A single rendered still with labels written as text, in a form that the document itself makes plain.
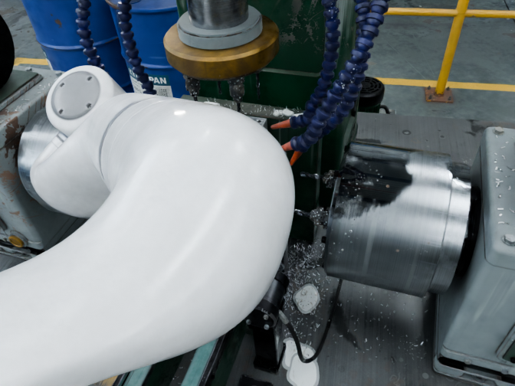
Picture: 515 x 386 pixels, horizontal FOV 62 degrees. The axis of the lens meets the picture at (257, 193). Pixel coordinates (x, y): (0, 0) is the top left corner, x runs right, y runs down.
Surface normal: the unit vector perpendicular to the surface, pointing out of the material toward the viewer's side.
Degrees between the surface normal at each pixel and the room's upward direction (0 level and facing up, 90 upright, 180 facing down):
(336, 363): 0
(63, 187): 87
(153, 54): 90
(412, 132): 0
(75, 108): 31
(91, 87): 27
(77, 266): 12
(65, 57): 90
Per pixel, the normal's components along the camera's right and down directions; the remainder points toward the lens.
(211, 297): 0.61, -0.11
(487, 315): -0.32, 0.66
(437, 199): -0.18, -0.38
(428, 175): -0.11, -0.60
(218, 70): -0.03, 0.69
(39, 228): 0.95, 0.18
